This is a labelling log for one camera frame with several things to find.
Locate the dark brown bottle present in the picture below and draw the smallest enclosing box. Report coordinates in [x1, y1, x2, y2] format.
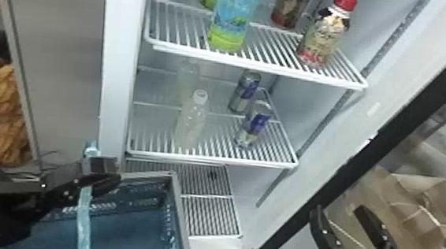
[269, 0, 314, 32]

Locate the fridge door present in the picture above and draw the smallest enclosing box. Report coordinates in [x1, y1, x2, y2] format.
[245, 0, 446, 249]

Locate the red cap bottle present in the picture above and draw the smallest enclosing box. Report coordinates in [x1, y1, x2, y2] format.
[294, 0, 359, 72]

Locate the blue silver can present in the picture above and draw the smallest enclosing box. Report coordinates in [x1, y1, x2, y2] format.
[233, 97, 275, 151]
[227, 68, 263, 117]

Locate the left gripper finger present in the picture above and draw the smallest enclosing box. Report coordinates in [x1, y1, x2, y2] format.
[78, 153, 121, 180]
[40, 165, 124, 216]

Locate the cardboard box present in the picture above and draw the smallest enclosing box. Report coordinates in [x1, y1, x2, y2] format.
[321, 160, 446, 249]

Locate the blue basket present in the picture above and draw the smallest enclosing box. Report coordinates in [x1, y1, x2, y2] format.
[2, 154, 204, 249]

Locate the clear bottle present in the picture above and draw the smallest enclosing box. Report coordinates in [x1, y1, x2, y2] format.
[172, 87, 212, 152]
[172, 56, 203, 107]

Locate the white fridge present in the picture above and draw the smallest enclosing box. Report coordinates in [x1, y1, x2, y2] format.
[0, 0, 446, 249]

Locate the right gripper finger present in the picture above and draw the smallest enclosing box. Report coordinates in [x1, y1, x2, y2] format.
[349, 203, 402, 249]
[306, 204, 370, 249]

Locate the blue green bottle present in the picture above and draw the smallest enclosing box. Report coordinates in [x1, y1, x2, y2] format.
[206, 0, 268, 58]

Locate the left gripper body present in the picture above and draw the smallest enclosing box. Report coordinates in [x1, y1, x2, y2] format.
[0, 172, 52, 226]

